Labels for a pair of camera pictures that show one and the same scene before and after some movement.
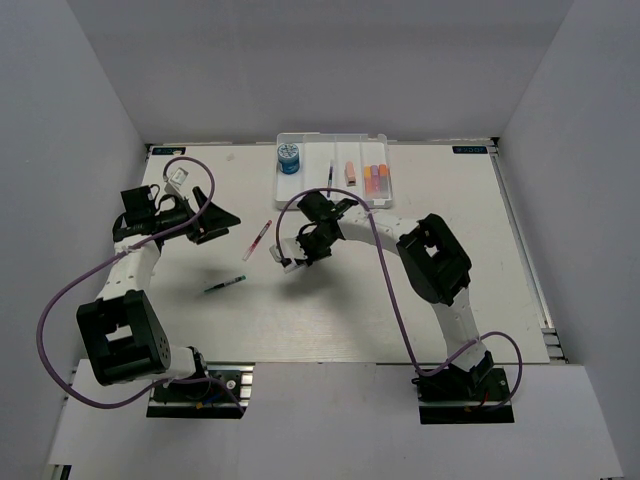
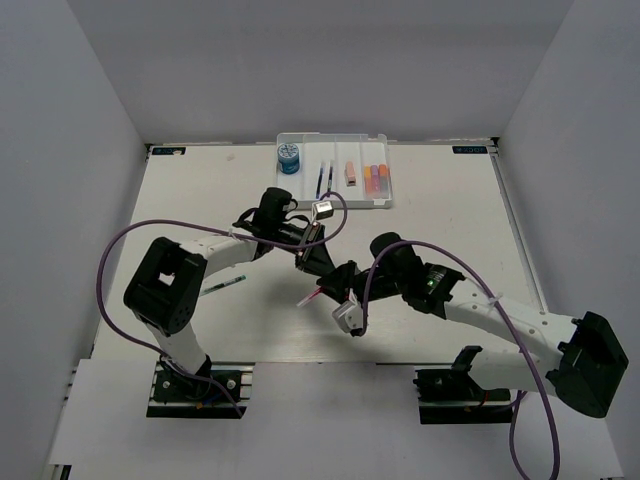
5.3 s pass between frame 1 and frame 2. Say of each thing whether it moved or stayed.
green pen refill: stayed
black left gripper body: moved
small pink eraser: stayed
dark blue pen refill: stayed
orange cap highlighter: stayed
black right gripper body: moved
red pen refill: moved
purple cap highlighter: stayed
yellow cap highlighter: stayed
